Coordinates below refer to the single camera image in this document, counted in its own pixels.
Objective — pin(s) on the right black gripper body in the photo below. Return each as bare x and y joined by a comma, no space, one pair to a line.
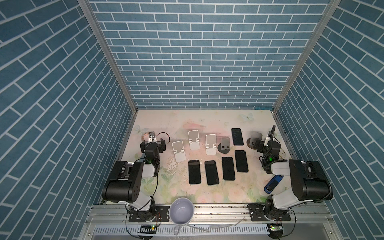
261,148

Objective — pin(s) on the teal phone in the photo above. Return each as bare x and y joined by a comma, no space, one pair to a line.
194,172
211,173

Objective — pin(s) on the aluminium front rail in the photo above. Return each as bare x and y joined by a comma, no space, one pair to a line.
311,213

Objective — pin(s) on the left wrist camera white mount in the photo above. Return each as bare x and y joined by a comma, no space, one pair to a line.
151,137

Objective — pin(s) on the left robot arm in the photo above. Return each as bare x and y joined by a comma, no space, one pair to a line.
123,184

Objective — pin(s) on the patterned oval case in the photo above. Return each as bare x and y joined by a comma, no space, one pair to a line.
282,154

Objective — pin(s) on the white stand centre back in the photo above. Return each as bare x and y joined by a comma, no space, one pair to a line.
211,144

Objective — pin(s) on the white stand far left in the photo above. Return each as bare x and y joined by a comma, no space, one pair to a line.
194,140

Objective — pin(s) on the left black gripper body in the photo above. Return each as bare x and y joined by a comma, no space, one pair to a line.
160,147

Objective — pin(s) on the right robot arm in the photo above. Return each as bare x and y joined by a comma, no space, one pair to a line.
294,182

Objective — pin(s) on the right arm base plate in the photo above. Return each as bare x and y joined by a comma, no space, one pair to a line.
261,213

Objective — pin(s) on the round tape roll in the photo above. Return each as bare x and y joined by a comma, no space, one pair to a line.
145,137

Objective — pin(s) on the white stand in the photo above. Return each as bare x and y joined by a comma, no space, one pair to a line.
194,140
211,144
179,151

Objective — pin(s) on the white mug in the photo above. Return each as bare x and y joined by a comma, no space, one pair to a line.
181,213

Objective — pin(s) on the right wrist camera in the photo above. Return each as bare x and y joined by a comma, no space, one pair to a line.
267,139

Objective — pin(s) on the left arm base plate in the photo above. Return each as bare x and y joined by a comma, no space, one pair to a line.
160,211

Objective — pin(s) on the white slotted cable duct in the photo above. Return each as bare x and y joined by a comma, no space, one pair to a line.
185,231

